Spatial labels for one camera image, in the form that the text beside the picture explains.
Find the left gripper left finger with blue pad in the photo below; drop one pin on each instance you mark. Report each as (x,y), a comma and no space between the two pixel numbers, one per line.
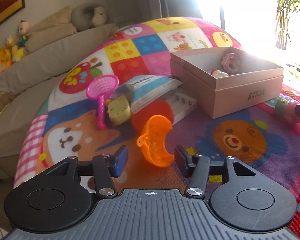
(106,167)

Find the green potted palm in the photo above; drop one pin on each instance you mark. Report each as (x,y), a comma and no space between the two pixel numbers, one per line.
(284,10)

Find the boy doll plush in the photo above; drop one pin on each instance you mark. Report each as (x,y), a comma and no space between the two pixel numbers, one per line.
(23,32)

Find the grey neck pillow plush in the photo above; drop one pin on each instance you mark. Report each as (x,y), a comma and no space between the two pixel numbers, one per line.
(88,15)

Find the yellow plush toy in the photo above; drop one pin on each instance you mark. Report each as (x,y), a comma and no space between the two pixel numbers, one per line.
(10,53)

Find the white flat box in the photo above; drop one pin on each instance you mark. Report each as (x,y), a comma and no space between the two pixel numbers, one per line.
(181,104)

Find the red toy bowl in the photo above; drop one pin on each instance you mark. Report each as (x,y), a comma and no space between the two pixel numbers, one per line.
(157,107)

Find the pink toy plate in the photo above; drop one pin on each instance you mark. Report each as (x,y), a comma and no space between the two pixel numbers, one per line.
(231,63)

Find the pink cardboard box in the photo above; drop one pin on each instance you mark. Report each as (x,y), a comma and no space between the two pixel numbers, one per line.
(258,81)

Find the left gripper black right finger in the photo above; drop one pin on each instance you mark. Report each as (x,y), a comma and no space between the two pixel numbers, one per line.
(195,167)

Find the beige sofa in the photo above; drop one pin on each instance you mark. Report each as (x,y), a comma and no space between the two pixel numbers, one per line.
(31,80)

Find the beige folded blanket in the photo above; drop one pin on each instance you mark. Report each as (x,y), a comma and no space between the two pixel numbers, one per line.
(51,29)

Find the colourful play mat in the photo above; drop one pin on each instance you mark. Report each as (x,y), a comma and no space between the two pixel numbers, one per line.
(66,124)

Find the white toy milk bottle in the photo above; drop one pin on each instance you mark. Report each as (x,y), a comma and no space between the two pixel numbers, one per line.
(218,73)

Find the yellow toy cheese block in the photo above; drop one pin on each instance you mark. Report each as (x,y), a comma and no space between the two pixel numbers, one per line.
(119,110)

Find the pink toy racket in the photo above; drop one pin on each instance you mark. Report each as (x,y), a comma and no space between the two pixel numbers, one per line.
(99,90)

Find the orange toy colander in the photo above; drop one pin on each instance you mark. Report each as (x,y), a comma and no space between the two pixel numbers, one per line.
(152,141)

